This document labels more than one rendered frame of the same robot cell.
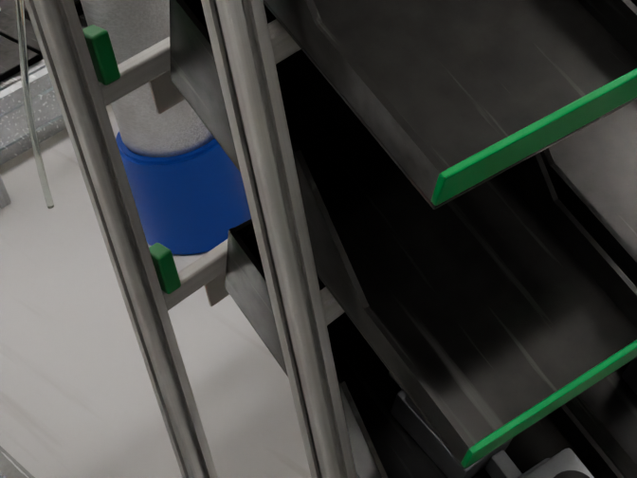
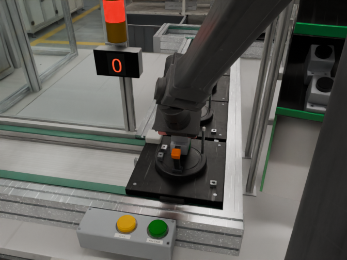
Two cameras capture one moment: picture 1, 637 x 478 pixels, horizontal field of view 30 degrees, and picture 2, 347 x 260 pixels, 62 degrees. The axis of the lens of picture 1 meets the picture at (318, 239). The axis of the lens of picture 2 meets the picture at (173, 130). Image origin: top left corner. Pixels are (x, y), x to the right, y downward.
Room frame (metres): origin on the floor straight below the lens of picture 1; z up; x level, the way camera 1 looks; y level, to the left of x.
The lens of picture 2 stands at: (-0.11, -0.28, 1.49)
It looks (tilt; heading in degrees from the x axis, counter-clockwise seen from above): 34 degrees down; 47
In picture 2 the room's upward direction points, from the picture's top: straight up
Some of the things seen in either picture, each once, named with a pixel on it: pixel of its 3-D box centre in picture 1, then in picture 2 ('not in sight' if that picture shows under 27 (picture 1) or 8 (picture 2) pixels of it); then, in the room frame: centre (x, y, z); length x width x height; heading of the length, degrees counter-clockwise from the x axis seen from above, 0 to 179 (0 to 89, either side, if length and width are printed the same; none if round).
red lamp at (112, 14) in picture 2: not in sight; (114, 10); (0.30, 0.38, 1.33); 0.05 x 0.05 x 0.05
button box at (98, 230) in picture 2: not in sight; (127, 233); (0.10, 0.09, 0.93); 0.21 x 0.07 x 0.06; 127
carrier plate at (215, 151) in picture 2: not in sight; (180, 165); (0.32, 0.15, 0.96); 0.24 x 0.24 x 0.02; 37
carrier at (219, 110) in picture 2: not in sight; (192, 104); (0.52, 0.31, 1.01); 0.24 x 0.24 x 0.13; 37
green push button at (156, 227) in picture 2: not in sight; (157, 229); (0.14, 0.04, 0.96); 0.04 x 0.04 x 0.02
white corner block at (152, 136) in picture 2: not in sight; (154, 139); (0.34, 0.29, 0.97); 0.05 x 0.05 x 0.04; 37
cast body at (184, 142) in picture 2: not in sight; (181, 133); (0.33, 0.16, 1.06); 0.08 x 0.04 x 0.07; 37
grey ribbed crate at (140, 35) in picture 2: not in sight; (150, 32); (1.58, 1.88, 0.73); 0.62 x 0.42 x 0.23; 127
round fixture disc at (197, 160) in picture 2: not in sight; (180, 160); (0.32, 0.15, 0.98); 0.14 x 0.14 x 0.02
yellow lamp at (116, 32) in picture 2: not in sight; (116, 30); (0.30, 0.38, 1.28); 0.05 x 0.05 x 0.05
